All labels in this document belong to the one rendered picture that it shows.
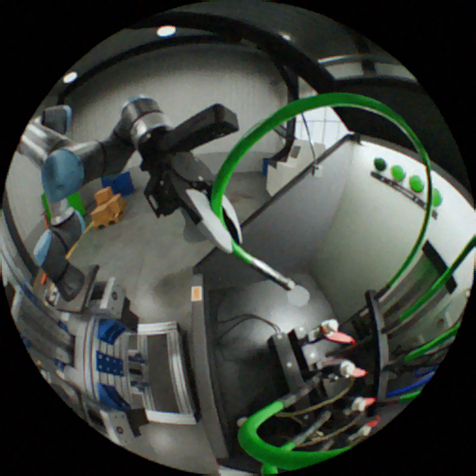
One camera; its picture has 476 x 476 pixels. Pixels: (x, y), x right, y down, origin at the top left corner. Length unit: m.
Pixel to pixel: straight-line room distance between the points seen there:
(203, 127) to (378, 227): 0.46
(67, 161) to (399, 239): 0.64
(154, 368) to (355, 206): 1.49
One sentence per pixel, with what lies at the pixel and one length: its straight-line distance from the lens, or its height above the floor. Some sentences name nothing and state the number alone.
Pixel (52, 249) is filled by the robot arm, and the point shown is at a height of 1.22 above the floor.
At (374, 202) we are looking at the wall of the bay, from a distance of 0.48.
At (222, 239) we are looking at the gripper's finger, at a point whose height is 1.25.
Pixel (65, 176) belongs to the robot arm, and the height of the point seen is 1.37.
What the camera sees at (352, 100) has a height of 1.42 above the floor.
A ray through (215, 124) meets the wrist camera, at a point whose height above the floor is 1.38.
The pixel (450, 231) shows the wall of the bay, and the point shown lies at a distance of 0.43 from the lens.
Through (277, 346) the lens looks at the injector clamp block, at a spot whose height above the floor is 0.98.
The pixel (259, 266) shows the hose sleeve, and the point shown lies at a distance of 0.21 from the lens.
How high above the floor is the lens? 1.35
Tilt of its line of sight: 38 degrees down
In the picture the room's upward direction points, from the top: straight up
